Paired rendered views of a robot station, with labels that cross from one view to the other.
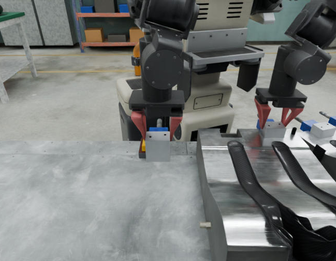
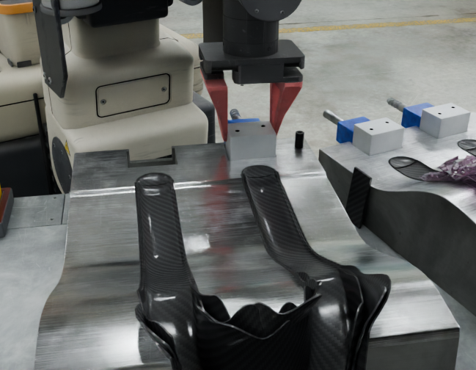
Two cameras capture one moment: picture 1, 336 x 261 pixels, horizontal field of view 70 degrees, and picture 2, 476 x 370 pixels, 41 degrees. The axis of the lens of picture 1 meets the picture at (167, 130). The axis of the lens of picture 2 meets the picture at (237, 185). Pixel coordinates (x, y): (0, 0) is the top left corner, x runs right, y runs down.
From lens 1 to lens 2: 0.17 m
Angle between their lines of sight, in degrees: 9
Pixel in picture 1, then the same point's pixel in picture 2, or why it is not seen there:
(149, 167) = not seen: outside the picture
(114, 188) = not seen: outside the picture
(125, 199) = not seen: outside the picture
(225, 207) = (60, 304)
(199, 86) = (105, 59)
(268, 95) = (217, 56)
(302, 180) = (290, 243)
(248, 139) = (191, 166)
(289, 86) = (258, 31)
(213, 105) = (150, 104)
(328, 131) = (386, 137)
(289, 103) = (265, 72)
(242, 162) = (163, 219)
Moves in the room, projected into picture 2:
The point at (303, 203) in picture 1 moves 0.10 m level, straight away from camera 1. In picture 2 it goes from (246, 278) to (303, 213)
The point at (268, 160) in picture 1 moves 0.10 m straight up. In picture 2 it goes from (224, 208) to (223, 111)
